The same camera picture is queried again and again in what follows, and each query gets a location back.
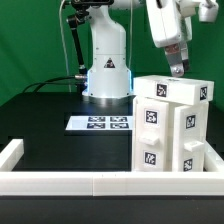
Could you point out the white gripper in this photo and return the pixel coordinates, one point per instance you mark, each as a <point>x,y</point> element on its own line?
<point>169,27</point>

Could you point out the white cabinet body box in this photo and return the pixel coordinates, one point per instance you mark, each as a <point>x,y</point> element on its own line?
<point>168,136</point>

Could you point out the white cabinet door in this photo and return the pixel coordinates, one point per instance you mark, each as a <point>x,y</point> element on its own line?
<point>149,135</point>
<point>189,136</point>

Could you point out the white cabinet top block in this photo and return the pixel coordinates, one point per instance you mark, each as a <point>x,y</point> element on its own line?
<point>171,89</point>

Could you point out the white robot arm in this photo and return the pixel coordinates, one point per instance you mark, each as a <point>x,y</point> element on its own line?
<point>109,79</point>

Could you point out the white U-shaped fence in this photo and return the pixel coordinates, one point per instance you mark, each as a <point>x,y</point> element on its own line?
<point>208,182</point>

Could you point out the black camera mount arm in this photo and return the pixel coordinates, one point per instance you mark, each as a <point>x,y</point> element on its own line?
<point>74,21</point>

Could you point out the white marker base plate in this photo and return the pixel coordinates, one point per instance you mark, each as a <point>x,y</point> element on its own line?
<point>108,123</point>

